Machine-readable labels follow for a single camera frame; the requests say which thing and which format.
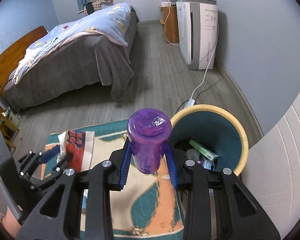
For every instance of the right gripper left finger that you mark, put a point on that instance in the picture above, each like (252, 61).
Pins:
(58, 213)

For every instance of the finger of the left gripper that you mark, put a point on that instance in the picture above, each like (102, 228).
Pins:
(49, 154)
(63, 163)

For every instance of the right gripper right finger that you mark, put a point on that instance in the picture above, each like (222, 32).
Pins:
(238, 214)

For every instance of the red white paper packet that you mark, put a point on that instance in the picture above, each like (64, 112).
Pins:
(80, 144)

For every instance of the white green medicine box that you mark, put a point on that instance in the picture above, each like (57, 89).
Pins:
(204, 151)

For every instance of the purple plastic bottle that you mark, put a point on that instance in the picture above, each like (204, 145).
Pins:
(148, 132)

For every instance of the light blue face mask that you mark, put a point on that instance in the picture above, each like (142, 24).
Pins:
(209, 165)

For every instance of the yellow teal trash bin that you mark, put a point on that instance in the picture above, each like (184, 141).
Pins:
(216, 130)

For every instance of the small green waste bucket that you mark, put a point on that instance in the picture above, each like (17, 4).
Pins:
(8, 114)

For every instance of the clear plastic wrapper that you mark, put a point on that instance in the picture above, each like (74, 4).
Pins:
(193, 154)

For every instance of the wooden headboard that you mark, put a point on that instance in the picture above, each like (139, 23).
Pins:
(10, 58)

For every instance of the white power strip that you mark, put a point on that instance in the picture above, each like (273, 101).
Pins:
(189, 103)

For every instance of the bed with grey cover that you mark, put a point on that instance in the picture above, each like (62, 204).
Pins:
(86, 60)

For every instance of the light blue floral quilt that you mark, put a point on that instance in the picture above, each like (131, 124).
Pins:
(111, 22)

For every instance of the wooden side cabinet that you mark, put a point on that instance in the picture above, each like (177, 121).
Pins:
(169, 22)

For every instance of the white air purifier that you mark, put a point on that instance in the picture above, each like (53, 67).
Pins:
(198, 29)

